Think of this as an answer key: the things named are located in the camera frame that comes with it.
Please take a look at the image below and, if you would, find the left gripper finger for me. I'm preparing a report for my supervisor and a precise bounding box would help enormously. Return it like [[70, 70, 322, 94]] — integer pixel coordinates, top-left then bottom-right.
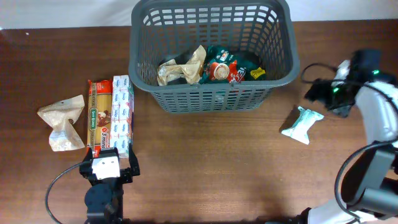
[[83, 147, 93, 164], [129, 144, 139, 170]]

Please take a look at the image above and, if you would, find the beige paper pouch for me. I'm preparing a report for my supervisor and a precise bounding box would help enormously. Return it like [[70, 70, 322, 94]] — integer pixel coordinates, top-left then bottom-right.
[[37, 95, 85, 152], [157, 45, 206, 86]]

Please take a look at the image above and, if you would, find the small light green packet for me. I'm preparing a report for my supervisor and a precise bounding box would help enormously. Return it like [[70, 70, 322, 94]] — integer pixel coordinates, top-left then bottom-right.
[[281, 106, 324, 145]]

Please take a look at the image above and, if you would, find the San Remo spaghetti pack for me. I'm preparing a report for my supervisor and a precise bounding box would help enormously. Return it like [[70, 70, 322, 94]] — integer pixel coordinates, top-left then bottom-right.
[[87, 80, 113, 157]]

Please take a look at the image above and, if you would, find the white tissue multipack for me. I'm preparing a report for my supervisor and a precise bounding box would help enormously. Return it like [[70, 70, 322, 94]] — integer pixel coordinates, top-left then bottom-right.
[[110, 75, 134, 159]]

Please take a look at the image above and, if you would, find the green Nescafe coffee bag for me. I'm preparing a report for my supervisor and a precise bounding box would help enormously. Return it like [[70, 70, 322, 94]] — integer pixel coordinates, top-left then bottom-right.
[[199, 45, 266, 84]]

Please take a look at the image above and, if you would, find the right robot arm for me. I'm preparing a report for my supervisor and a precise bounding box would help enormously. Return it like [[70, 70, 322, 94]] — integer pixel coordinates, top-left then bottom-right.
[[286, 49, 397, 223]]

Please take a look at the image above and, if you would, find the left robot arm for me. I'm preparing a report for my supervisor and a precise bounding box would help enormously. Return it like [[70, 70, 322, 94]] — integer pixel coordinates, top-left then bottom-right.
[[79, 144, 140, 223]]

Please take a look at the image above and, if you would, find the grey plastic shopping basket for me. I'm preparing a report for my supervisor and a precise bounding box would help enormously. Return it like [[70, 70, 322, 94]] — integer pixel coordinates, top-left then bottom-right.
[[129, 0, 300, 114]]

